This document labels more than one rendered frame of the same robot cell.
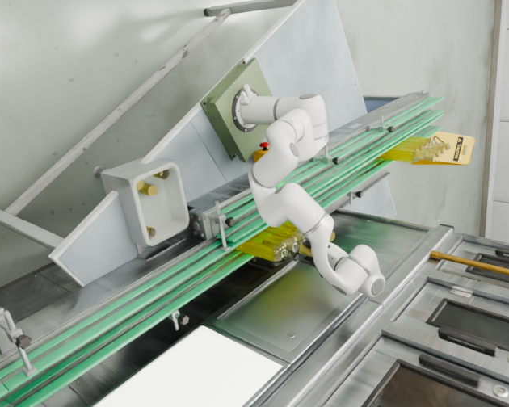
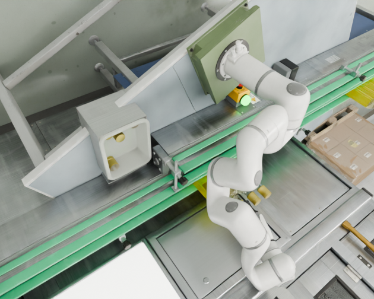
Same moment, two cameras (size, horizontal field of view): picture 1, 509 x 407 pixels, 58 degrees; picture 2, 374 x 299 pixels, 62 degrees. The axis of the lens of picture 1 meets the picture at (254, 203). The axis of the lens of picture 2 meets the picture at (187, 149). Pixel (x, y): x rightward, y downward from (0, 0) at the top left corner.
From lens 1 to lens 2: 0.74 m
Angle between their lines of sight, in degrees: 27
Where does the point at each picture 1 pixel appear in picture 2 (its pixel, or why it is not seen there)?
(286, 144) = (252, 175)
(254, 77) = (251, 27)
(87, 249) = (56, 176)
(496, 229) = not seen: outside the picture
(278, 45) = not seen: outside the picture
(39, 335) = (6, 254)
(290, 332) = (206, 276)
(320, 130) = (294, 124)
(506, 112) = not seen: outside the picture
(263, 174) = (221, 181)
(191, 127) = (171, 72)
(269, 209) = (215, 217)
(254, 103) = (240, 65)
